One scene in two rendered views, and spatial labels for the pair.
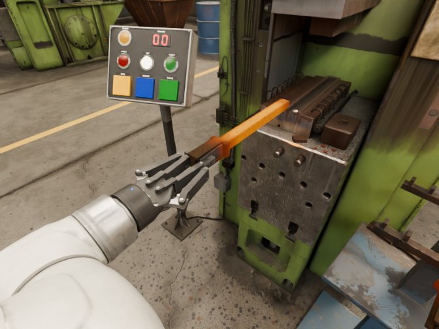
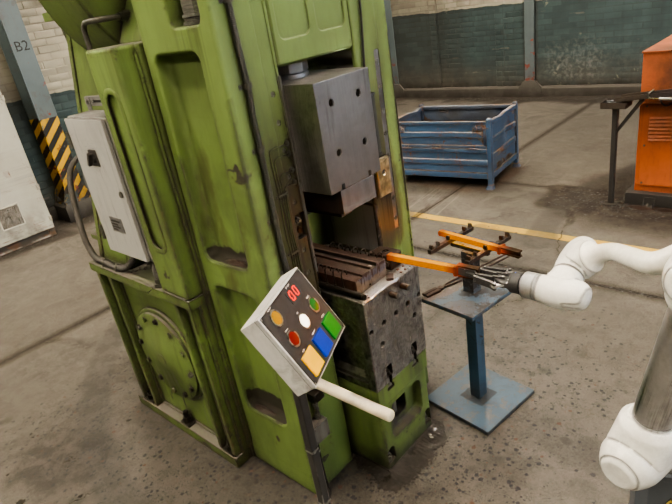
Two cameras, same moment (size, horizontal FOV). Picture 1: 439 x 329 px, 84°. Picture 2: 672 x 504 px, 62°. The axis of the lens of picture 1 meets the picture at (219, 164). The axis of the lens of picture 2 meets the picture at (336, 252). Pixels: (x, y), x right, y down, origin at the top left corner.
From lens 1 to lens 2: 2.04 m
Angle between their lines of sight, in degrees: 70
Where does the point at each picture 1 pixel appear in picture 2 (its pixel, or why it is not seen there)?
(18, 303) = (578, 247)
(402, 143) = (395, 243)
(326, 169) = (412, 277)
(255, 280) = (420, 451)
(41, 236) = (552, 275)
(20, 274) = (568, 269)
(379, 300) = (483, 300)
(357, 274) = (467, 305)
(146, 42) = (288, 305)
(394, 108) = (384, 227)
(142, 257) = not seen: outside the picture
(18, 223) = not seen: outside the picture
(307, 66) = not seen: hidden behind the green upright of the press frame
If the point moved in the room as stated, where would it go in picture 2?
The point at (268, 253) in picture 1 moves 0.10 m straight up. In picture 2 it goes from (401, 418) to (399, 401)
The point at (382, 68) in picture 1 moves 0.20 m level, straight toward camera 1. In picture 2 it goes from (314, 222) to (348, 227)
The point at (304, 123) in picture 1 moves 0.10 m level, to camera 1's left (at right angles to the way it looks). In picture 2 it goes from (381, 267) to (382, 278)
